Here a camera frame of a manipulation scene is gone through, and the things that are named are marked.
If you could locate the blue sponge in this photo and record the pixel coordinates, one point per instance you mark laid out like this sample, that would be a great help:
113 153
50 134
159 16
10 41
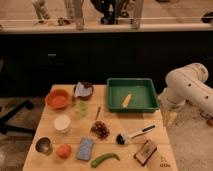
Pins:
85 149

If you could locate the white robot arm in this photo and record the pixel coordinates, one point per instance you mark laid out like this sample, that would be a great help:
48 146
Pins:
188 84

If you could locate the brown bowl with cloth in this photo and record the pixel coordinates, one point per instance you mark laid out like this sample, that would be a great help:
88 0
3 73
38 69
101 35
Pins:
83 90

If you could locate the red bowl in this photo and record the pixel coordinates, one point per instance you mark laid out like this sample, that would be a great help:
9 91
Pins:
57 99

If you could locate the green plastic tray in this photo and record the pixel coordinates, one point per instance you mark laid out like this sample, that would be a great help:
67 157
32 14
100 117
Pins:
144 98

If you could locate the small thin stick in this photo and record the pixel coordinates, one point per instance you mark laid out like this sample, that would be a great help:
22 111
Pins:
98 112

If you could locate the green plastic cup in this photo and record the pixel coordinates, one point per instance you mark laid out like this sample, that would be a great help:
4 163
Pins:
82 108

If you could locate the white round container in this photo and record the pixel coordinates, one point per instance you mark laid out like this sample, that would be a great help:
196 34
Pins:
62 123

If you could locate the brown wooden block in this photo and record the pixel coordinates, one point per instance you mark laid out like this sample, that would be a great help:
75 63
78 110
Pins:
145 152

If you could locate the green chili pepper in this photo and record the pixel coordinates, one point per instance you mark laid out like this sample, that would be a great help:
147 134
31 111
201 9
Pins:
102 158

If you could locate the orange tomato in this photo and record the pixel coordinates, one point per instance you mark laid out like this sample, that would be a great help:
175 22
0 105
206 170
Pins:
63 151

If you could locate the metal cup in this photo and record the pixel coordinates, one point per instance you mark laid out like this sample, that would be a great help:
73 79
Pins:
44 146

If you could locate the dish brush white handle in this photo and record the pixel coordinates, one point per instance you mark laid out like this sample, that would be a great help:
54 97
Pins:
125 138

